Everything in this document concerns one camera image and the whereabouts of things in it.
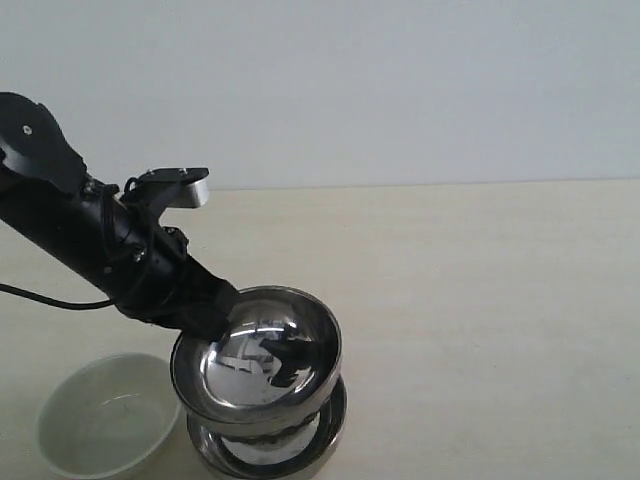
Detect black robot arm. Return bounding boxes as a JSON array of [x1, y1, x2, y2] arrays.
[[1, 92, 239, 341]]

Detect smooth steel bowl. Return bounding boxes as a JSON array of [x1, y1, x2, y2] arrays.
[[186, 380, 348, 479]]

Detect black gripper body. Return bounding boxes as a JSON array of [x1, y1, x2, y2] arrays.
[[115, 227, 223, 330]]

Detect ribbed steel bowl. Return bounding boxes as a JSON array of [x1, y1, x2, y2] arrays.
[[170, 285, 343, 438]]

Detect white ceramic bowl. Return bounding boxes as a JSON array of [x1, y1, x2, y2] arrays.
[[35, 352, 181, 479]]

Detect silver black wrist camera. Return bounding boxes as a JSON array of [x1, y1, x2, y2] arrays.
[[120, 167, 209, 219]]

